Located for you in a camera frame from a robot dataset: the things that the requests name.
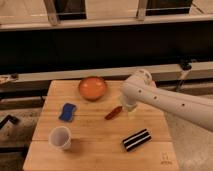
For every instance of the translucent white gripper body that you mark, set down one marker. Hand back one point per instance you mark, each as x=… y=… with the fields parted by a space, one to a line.
x=128 y=104

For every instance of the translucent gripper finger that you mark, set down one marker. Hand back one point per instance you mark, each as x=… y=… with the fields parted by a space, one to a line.
x=131 y=115

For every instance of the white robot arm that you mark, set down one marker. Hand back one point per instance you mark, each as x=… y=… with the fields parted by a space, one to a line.
x=138 y=88

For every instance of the orange ceramic bowl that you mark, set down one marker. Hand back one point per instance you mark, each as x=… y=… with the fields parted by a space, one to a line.
x=92 y=88

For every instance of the black white striped block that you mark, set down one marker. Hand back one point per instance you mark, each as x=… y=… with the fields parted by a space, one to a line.
x=136 y=139

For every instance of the wooden table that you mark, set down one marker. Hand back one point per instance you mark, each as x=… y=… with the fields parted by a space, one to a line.
x=96 y=143

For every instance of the blue sponge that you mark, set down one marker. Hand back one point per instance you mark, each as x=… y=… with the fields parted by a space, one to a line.
x=67 y=112

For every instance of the white plastic cup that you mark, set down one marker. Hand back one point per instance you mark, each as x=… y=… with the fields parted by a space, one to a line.
x=60 y=138

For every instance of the black object on floor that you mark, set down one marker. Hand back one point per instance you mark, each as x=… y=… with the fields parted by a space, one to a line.
x=9 y=118

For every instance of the black clamp on rail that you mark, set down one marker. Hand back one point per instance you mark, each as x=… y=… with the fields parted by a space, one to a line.
x=185 y=70

